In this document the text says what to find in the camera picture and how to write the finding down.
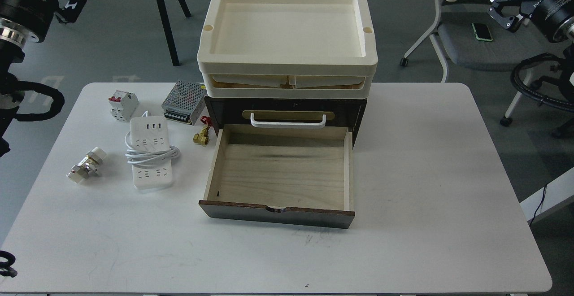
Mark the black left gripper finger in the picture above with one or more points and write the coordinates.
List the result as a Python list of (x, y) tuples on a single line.
[(70, 12)]

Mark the white power strip with cable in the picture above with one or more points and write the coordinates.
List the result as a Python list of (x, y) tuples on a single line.
[(150, 153)]

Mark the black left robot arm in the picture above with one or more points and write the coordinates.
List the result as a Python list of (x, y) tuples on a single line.
[(20, 21)]

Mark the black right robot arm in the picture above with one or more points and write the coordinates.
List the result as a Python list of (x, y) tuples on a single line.
[(554, 19)]

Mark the black smartphone green case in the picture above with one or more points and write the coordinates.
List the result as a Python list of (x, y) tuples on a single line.
[(481, 32)]

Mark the grey office chair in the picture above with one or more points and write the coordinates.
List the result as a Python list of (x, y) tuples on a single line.
[(464, 33)]

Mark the white red circuit breaker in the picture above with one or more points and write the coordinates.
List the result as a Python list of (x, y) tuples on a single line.
[(123, 104)]

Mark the metal mesh power supply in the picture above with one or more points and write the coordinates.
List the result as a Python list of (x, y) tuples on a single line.
[(185, 102)]

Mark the white metal pipe fitting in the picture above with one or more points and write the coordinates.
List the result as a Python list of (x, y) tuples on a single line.
[(88, 166)]

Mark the white side table edge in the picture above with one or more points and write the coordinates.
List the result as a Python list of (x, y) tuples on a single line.
[(553, 196)]

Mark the cream plastic stacked tray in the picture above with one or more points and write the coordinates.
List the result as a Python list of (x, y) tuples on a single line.
[(316, 49)]

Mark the open wooden drawer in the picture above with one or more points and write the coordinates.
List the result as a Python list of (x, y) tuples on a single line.
[(283, 176)]

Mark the brass valve red handle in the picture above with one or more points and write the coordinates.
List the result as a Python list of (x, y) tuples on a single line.
[(202, 138)]

